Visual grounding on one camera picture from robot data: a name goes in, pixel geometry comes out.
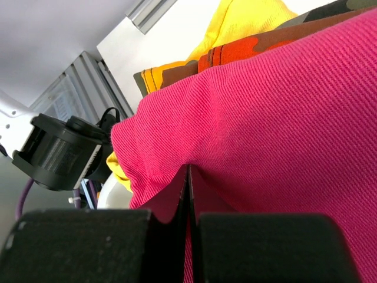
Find grey yellow camouflage trousers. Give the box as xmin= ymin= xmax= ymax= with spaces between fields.
xmin=133 ymin=1 xmax=376 ymax=96

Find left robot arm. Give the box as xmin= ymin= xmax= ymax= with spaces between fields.
xmin=1 ymin=92 xmax=120 ymax=191

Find orange camouflage trousers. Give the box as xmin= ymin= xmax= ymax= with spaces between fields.
xmin=161 ymin=1 xmax=376 ymax=88

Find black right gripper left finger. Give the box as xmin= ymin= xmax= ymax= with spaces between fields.
xmin=1 ymin=166 xmax=188 ymax=282

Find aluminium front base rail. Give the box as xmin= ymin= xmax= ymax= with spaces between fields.
xmin=31 ymin=51 xmax=134 ymax=124

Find magenta trousers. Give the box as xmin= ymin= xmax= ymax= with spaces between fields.
xmin=111 ymin=9 xmax=376 ymax=282

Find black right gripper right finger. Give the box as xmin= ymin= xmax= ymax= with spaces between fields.
xmin=188 ymin=166 xmax=361 ymax=282

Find left aluminium frame posts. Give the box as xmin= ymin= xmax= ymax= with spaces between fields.
xmin=125 ymin=0 xmax=176 ymax=35

